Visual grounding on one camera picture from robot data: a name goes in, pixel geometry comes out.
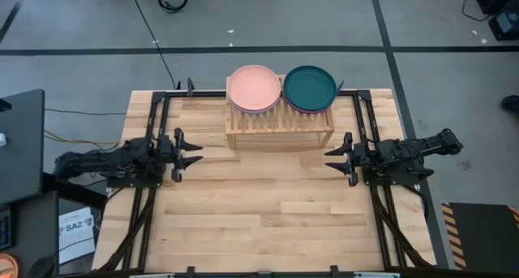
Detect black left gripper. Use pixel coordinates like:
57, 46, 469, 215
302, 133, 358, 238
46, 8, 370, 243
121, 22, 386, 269
157, 127, 204, 183

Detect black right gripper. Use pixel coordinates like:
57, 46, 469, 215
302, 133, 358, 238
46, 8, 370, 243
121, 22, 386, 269
324, 132, 372, 188

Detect pink plate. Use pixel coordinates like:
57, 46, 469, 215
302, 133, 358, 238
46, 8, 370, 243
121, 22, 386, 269
285, 103, 336, 115

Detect dark teal plate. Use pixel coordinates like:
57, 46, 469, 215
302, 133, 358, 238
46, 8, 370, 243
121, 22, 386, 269
282, 65, 338, 113

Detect peach plate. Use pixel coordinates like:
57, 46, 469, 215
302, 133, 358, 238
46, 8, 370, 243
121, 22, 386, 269
226, 64, 282, 113

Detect wooden slatted shelf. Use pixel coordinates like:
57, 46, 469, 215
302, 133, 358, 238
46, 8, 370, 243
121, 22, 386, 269
225, 74, 336, 152

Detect white printed paper sheet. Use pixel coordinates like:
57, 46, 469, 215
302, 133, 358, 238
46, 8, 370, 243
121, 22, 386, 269
58, 207, 97, 265

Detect black hazard-striped platform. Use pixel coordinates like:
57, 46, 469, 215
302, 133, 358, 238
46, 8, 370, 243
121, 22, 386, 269
441, 202, 519, 271

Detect person's shoe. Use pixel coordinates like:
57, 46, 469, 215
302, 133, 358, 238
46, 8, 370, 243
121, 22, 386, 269
500, 94, 519, 113

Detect black box with screen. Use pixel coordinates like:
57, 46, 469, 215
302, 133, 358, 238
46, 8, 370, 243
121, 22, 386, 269
488, 11, 519, 42

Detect orange round object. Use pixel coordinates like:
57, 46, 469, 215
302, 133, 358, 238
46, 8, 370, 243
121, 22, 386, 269
0, 252, 19, 278

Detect black aluminium table frame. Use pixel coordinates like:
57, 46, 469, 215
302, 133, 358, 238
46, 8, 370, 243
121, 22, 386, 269
99, 89, 437, 273

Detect yellow floor cable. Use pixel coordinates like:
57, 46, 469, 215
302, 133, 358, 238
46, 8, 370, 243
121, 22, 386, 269
43, 128, 122, 146

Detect thin black floor cable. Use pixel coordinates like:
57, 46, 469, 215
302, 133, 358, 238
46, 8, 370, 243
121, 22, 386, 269
44, 108, 127, 117

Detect long black cable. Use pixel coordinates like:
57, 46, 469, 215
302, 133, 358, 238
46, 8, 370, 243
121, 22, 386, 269
128, 0, 179, 89

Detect coiled black cable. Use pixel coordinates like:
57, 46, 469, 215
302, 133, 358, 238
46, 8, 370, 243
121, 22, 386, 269
157, 0, 189, 14

